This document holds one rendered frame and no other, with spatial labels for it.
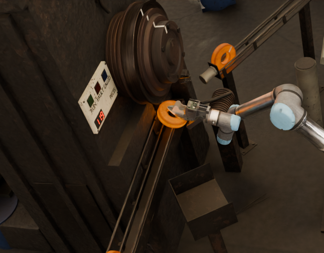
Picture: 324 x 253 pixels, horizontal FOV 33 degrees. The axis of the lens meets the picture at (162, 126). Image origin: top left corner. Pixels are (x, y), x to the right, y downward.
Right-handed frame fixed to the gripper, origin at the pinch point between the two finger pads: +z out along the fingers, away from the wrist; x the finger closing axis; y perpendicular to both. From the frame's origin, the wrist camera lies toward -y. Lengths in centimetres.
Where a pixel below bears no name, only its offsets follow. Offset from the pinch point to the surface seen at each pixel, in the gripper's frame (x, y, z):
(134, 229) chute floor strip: 63, -15, -2
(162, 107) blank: 0.9, 0.8, 3.8
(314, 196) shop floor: -10, -50, -86
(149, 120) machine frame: 10.4, -0.3, 7.3
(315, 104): -59, -28, -76
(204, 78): -32.9, -4.8, -11.0
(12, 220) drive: 40, -84, 78
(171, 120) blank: 7.0, -0.4, -3.0
